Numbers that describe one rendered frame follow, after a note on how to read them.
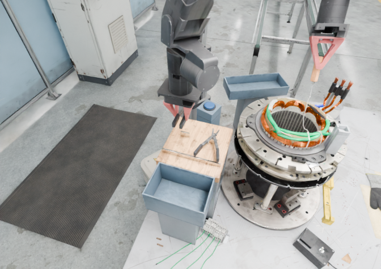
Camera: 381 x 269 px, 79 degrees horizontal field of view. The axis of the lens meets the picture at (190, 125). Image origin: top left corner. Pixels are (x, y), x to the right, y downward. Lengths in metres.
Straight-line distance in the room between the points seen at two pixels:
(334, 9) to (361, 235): 0.75
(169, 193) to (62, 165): 1.61
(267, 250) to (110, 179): 1.40
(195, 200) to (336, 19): 0.56
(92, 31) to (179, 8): 2.27
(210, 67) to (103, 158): 1.79
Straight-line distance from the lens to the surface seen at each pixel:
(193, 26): 0.47
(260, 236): 0.91
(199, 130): 0.75
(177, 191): 0.71
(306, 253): 0.91
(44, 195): 2.12
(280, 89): 1.01
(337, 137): 0.71
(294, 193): 0.91
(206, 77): 0.45
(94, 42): 2.72
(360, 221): 1.08
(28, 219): 2.07
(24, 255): 1.97
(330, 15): 0.63
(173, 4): 0.45
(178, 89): 0.53
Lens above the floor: 1.61
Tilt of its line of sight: 45 degrees down
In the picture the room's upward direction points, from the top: straight up
